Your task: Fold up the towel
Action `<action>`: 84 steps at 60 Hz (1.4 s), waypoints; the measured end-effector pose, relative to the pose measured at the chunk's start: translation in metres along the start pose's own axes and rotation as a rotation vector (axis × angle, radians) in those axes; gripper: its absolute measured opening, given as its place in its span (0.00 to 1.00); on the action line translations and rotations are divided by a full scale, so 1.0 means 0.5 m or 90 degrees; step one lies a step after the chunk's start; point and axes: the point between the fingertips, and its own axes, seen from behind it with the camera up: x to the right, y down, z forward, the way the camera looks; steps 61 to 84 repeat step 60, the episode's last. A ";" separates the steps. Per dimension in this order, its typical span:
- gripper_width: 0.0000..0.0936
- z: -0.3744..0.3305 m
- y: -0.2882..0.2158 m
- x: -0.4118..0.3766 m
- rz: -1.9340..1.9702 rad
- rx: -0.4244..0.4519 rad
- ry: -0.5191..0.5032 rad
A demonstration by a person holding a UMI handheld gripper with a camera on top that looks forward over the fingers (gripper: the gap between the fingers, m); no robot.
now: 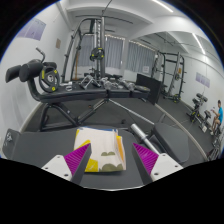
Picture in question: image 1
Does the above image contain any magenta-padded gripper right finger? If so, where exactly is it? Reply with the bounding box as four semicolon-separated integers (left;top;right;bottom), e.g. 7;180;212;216
131;142;185;186

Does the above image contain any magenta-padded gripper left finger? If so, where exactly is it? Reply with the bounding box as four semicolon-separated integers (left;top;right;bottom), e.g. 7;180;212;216
41;143;94;188

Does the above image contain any yellow blue patterned towel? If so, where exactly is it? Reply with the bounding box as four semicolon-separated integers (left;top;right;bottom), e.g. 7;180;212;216
73;126;127;174

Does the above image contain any silver barbell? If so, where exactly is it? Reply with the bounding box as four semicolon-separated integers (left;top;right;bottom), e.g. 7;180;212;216
108;98;161;156

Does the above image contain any black padded workout bench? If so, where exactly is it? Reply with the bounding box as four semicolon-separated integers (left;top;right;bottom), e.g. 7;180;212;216
1;123;190;191

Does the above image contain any black bench with roller pads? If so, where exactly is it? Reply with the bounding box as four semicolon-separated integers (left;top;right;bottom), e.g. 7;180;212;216
4;46;151;133

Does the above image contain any black box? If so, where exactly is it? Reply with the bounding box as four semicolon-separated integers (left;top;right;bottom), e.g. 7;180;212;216
134;73;163;106

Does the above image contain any black exercise machine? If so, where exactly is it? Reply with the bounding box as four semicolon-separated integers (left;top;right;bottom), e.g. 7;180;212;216
186;92;214;129

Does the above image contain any metal key bunch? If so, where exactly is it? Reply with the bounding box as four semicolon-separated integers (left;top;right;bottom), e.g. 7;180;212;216
3;131;14;144

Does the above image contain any group of dumbbells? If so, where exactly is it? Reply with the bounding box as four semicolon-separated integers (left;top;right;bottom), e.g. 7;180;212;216
99;76;138;92

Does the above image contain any black yellow weight plate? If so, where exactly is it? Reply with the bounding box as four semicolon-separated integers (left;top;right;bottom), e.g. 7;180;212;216
89;46;107;62
38;65;62;94

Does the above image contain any person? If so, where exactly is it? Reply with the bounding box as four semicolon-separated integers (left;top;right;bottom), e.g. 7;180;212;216
209;99;224;136

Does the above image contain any black squat rack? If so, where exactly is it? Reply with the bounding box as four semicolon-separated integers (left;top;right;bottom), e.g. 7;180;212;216
151;49;188;104

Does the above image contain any grey window curtain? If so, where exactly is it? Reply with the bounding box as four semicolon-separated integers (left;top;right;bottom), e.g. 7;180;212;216
126;39;158;74
77;33;125;69

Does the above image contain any black power rack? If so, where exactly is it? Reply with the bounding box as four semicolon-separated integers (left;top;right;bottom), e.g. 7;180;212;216
63;17;108;83

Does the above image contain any long ceiling light strip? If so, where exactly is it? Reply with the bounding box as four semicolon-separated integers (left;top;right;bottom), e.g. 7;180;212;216
151;0;174;14
191;32;207;56

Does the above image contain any metal cable row handle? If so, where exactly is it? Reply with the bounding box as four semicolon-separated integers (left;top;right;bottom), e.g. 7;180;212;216
79;73;101;90

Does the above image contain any purple wall poster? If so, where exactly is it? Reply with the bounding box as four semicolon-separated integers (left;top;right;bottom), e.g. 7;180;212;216
194;71;212;89
15;18;47;42

